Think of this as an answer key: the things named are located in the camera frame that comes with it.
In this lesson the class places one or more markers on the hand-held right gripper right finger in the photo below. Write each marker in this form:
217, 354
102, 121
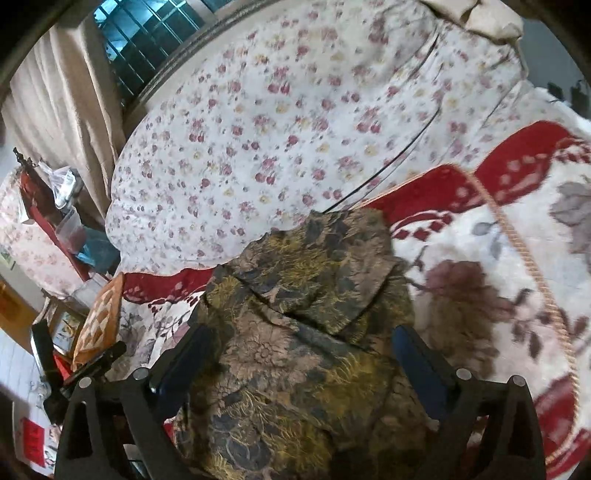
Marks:
422, 369

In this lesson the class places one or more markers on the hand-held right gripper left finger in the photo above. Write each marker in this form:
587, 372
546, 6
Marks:
178, 369

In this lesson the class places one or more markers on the dark floral patterned garment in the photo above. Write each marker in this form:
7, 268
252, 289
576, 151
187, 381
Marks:
295, 350

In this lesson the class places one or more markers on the orange checkered cushion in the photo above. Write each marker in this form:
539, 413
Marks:
99, 327

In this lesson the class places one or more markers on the red paper sheet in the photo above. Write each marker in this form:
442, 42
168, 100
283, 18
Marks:
36, 441

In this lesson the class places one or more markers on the red and white floral blanket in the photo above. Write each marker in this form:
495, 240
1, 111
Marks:
485, 277

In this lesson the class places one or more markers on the red wooden furniture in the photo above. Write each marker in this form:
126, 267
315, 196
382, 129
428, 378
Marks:
51, 217

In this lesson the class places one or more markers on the clear plastic bag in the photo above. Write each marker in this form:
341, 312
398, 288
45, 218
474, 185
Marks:
57, 182

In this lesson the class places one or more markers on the beige curtain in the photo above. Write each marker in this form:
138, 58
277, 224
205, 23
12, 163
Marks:
64, 106

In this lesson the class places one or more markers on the white floral quilt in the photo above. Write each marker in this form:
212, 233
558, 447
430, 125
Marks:
286, 124

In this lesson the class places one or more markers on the window with metal grille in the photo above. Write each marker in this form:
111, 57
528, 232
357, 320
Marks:
147, 37

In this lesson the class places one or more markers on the beige pillow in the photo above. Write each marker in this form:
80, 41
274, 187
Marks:
480, 18

